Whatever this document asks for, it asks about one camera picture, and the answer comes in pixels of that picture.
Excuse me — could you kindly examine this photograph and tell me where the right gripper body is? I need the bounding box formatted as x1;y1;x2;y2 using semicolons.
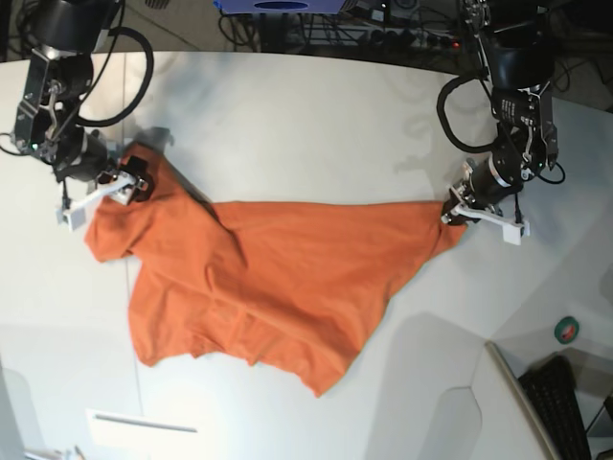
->
53;131;112;183

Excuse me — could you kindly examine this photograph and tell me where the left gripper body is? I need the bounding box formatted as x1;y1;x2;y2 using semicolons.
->
460;160;522;214

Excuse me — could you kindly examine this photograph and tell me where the orange t-shirt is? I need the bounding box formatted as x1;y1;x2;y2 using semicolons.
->
85;145;465;396

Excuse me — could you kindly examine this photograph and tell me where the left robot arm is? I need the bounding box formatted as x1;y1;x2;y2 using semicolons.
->
436;1;558;226

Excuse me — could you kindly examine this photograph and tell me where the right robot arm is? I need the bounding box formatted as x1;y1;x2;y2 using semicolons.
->
11;1;154;204

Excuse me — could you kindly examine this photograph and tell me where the blue box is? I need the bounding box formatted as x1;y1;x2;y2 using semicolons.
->
213;0;357;14

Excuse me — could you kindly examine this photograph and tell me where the black power strip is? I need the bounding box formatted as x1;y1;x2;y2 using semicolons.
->
367;29;463;51

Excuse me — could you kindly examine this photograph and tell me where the green tape roll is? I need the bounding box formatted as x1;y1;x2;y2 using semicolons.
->
554;316;580;345

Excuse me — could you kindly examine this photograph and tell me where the black keyboard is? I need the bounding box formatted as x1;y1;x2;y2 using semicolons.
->
519;355;591;460

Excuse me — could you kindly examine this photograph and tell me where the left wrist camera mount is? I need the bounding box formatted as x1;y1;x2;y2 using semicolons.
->
449;182;531;245

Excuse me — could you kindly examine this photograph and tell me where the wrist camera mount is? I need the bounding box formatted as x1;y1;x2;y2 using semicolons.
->
55;170;133;232
449;182;531;245

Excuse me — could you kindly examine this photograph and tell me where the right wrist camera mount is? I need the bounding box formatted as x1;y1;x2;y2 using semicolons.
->
55;170;133;232

